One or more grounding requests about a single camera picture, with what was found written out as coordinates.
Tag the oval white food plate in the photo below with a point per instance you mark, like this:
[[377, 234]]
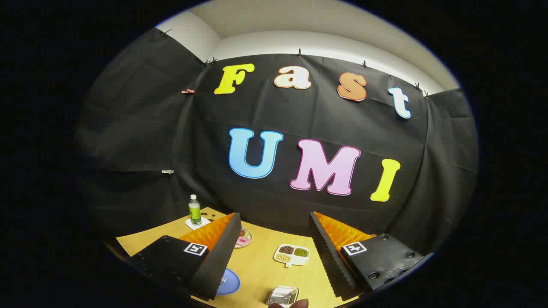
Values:
[[245, 241]]

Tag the perforated steel square tray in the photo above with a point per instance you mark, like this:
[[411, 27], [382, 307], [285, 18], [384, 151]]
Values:
[[282, 295]]

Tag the white divided bean tray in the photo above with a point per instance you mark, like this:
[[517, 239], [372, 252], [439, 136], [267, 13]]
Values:
[[292, 260]]

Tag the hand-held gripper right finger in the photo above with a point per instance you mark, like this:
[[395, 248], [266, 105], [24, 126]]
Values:
[[329, 261]]

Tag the pile of soy beans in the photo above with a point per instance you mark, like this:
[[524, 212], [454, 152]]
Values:
[[282, 257]]

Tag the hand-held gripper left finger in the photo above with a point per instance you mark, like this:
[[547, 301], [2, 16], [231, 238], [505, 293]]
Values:
[[218, 261]]

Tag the pile of red beans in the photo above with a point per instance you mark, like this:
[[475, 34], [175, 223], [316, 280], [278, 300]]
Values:
[[286, 249]]

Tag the blue round plate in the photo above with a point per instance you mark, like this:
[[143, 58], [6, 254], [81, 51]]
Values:
[[231, 284]]

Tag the white square coaster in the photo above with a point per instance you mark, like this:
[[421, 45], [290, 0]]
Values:
[[206, 221]]

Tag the pile of green beans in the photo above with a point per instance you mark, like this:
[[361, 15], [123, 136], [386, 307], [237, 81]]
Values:
[[301, 252]]

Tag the green drink bottle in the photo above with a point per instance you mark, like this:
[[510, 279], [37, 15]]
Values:
[[195, 211]]

